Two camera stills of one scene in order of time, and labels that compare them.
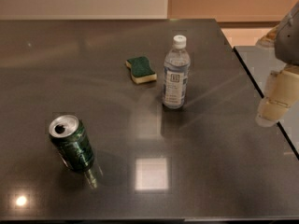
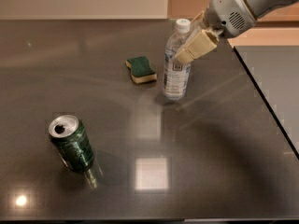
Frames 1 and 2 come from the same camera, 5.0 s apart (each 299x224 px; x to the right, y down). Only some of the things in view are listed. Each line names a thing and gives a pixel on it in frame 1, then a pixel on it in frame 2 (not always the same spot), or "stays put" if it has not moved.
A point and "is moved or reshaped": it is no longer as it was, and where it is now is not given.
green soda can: (71, 141) stays put
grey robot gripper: (289, 41) -> (226, 12)
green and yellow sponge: (141, 71) stays put
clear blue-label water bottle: (177, 64) is moved or reshaped
